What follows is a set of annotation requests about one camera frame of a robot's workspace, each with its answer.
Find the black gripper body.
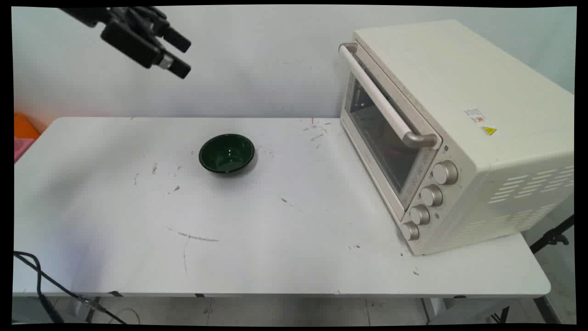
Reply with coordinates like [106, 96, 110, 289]
[59, 7, 121, 29]

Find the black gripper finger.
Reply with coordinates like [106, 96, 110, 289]
[123, 7, 192, 53]
[101, 20, 192, 80]

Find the glass oven door with handle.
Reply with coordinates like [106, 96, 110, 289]
[339, 42, 444, 222]

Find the orange box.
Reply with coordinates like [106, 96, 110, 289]
[14, 113, 41, 140]

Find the dark green bowl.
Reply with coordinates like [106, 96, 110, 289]
[198, 134, 255, 175]

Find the pink box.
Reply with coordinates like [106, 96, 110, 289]
[14, 137, 35, 163]

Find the cream toaster oven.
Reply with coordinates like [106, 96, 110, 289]
[339, 19, 575, 256]

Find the black tripod stand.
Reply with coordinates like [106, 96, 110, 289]
[529, 215, 575, 254]

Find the black floor cable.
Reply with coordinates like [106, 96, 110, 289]
[14, 251, 128, 325]

